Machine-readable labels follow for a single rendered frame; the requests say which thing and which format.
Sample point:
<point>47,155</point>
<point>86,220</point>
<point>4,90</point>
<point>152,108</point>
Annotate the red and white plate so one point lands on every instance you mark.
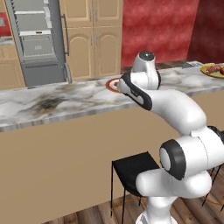
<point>110,85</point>

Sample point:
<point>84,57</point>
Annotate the red countertop appliance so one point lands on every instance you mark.
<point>4,29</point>

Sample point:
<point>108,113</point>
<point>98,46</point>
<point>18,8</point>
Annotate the low beige counter cabinets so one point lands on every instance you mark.
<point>8,73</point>

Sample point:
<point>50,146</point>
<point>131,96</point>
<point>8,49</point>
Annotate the beige island with marble top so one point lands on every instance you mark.
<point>58,151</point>

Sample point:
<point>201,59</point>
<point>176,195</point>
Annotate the grey fridge door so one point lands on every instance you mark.
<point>57,29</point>

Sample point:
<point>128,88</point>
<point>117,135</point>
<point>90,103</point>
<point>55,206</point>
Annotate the long red food item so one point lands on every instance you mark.
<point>213,69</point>

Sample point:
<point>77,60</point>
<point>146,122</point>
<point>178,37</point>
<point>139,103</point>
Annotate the round red food item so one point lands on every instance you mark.
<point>222,70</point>

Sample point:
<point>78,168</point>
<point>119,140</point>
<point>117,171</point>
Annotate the yellow plate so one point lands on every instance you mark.
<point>205,72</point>

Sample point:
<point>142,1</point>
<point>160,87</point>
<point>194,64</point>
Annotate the grey fridge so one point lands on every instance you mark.
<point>38,73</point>

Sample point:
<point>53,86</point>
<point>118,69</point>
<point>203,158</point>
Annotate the black bar stool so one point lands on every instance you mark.
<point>134,169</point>
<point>215,176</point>

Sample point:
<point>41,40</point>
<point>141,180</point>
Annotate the tall beige cupboard run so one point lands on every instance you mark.
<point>81,52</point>

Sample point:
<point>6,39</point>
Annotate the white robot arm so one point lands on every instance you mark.
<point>180,110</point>

